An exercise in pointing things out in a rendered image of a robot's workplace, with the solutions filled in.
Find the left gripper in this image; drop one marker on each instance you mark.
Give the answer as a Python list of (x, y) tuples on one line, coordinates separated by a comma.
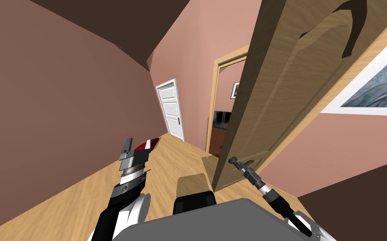
[(136, 158)]

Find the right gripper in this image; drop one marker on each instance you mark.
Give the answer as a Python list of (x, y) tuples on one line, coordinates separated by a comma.
[(253, 176)]

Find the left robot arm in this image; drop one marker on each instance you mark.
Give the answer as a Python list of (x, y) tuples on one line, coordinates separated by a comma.
[(123, 197)]

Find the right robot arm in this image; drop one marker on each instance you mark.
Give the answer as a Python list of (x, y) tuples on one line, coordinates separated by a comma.
[(282, 204)]

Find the red and white rounded object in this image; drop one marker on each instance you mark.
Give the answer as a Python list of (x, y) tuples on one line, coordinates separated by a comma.
[(146, 144)]

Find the dark brown cabinet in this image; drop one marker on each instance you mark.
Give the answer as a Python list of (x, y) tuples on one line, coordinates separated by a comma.
[(221, 132)]

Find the white panel door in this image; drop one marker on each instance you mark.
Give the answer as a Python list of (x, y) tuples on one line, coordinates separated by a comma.
[(171, 108)]

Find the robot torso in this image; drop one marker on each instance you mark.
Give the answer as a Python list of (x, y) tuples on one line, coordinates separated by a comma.
[(213, 222)]

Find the brown wooden door leaf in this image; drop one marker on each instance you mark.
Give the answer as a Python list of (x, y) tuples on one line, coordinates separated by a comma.
[(280, 100)]

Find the large white-framed blue picture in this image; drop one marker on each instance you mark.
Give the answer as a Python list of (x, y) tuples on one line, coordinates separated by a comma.
[(379, 85)]

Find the small framed wall picture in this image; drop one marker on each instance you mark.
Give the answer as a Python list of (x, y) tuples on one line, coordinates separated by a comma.
[(235, 90)]

